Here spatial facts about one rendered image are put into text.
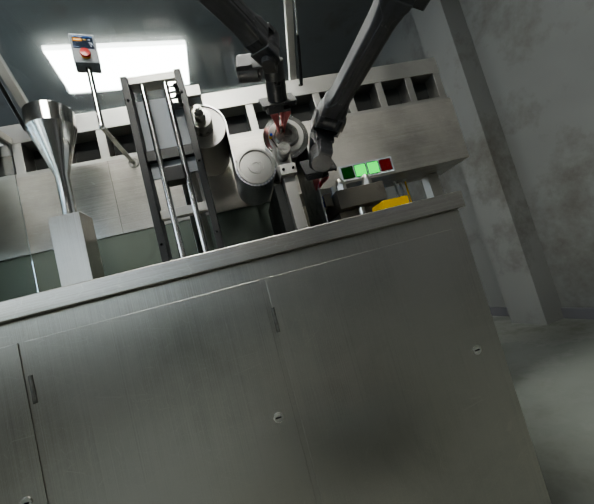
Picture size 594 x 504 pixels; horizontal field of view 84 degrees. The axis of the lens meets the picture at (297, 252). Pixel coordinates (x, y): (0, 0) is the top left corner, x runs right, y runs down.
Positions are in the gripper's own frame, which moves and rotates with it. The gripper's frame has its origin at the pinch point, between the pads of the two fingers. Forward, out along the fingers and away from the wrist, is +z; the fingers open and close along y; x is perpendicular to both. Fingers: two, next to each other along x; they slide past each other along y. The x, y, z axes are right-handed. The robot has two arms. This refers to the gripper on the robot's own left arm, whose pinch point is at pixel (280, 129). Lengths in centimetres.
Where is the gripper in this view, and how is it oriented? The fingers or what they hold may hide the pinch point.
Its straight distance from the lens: 109.3
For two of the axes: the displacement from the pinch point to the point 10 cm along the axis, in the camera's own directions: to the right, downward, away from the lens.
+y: 9.5, -2.7, 1.6
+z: 0.8, 7.0, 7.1
